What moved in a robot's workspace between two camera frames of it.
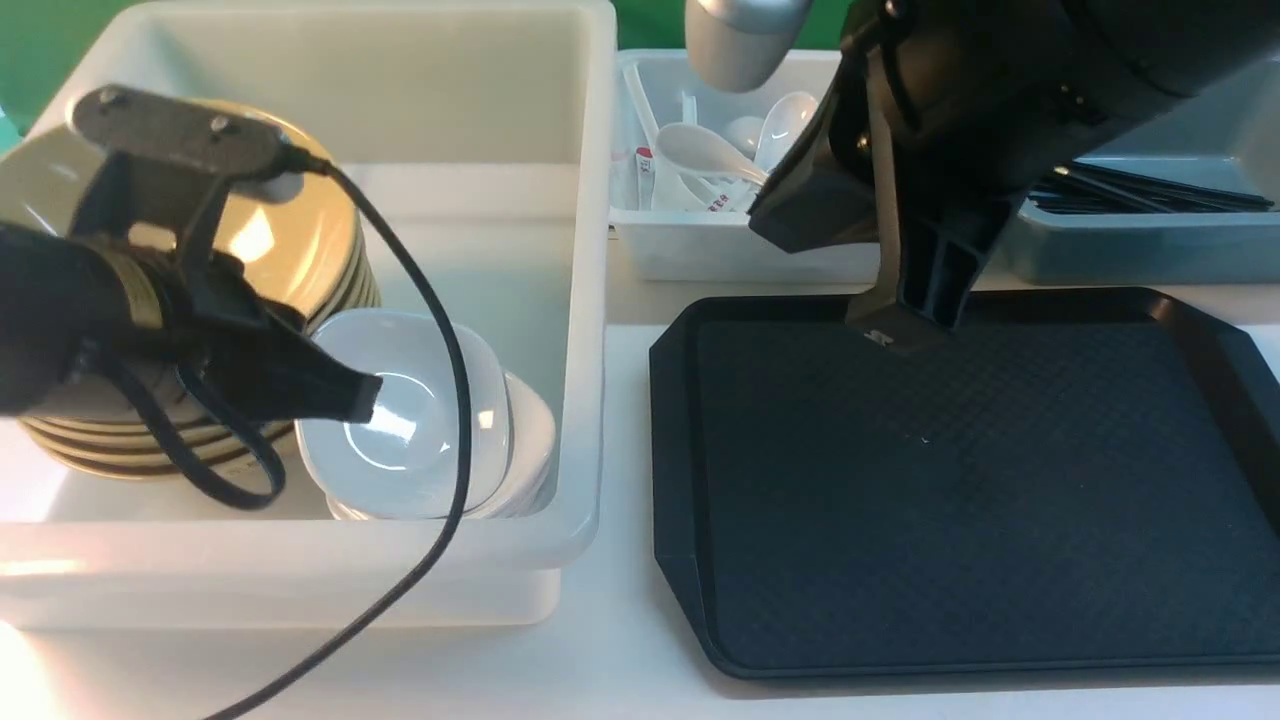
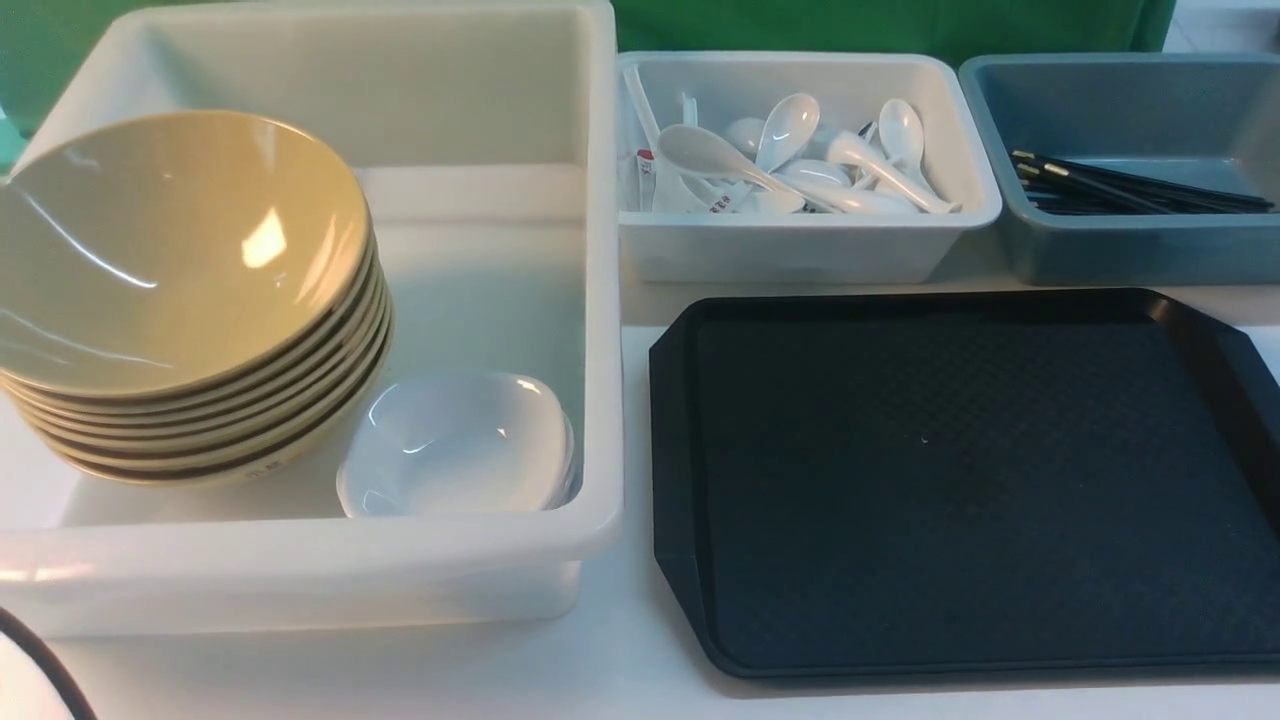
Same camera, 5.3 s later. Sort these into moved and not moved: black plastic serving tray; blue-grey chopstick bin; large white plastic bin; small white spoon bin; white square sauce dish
Moved: white square sauce dish
Not moved: black plastic serving tray; large white plastic bin; blue-grey chopstick bin; small white spoon bin
